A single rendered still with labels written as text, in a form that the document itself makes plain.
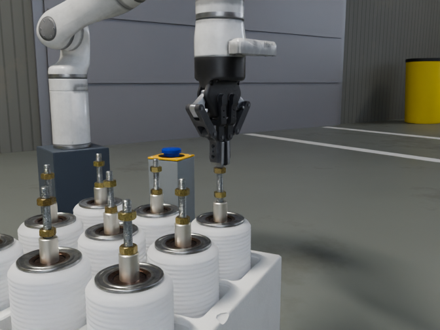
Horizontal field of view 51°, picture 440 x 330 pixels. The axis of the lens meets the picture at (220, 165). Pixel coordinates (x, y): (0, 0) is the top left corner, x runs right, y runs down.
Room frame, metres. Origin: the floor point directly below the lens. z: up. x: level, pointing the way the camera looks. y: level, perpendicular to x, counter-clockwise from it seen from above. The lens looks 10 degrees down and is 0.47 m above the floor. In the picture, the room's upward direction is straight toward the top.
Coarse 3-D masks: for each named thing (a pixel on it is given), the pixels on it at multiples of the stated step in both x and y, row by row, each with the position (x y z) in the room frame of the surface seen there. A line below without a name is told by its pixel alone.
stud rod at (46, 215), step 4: (44, 188) 0.52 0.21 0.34; (48, 188) 0.53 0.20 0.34; (44, 192) 0.52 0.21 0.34; (48, 192) 0.52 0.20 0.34; (44, 196) 0.52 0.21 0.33; (48, 196) 0.52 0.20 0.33; (44, 208) 0.52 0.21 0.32; (48, 208) 0.52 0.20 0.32; (44, 212) 0.52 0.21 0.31; (48, 212) 0.52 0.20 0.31; (44, 216) 0.52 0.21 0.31; (48, 216) 0.52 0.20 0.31; (44, 220) 0.52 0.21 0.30; (48, 220) 0.52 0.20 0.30; (44, 224) 0.52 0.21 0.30; (48, 224) 0.52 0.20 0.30; (44, 228) 0.52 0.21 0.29; (48, 228) 0.52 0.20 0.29
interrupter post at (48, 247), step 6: (42, 240) 0.51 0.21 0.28; (48, 240) 0.51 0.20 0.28; (54, 240) 0.52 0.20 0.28; (42, 246) 0.51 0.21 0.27; (48, 246) 0.51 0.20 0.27; (54, 246) 0.52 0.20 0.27; (42, 252) 0.51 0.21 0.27; (48, 252) 0.51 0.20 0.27; (54, 252) 0.52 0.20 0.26; (42, 258) 0.52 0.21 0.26; (48, 258) 0.51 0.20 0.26; (54, 258) 0.52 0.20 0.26
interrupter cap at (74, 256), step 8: (64, 248) 0.56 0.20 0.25; (72, 248) 0.56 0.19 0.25; (24, 256) 0.53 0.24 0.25; (32, 256) 0.53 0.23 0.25; (64, 256) 0.54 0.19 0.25; (72, 256) 0.53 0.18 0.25; (80, 256) 0.53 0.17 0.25; (16, 264) 0.50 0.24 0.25; (24, 264) 0.51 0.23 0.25; (32, 264) 0.51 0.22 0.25; (40, 264) 0.51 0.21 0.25; (48, 264) 0.51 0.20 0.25; (56, 264) 0.51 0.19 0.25; (64, 264) 0.51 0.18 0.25; (72, 264) 0.51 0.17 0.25; (32, 272) 0.49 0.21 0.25; (40, 272) 0.49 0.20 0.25; (48, 272) 0.49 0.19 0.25
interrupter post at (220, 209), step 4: (216, 200) 0.69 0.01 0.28; (224, 200) 0.69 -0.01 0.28; (216, 204) 0.68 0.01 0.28; (220, 204) 0.68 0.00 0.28; (224, 204) 0.68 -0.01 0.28; (216, 208) 0.68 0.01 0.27; (220, 208) 0.68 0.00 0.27; (224, 208) 0.68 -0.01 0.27; (216, 212) 0.68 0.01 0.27; (220, 212) 0.68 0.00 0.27; (224, 212) 0.68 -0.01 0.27; (216, 216) 0.68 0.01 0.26; (220, 216) 0.68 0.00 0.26; (224, 216) 0.68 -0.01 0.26; (216, 220) 0.68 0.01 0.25; (220, 220) 0.68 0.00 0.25; (224, 220) 0.68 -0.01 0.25
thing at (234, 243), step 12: (192, 228) 0.67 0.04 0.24; (204, 228) 0.65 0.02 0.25; (216, 228) 0.65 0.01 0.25; (228, 228) 0.65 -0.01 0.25; (240, 228) 0.66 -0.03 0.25; (216, 240) 0.64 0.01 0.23; (228, 240) 0.64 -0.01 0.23; (240, 240) 0.65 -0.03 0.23; (228, 252) 0.64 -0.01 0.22; (240, 252) 0.65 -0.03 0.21; (228, 264) 0.64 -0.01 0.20; (240, 264) 0.65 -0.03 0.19; (228, 276) 0.64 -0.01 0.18; (240, 276) 0.65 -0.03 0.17
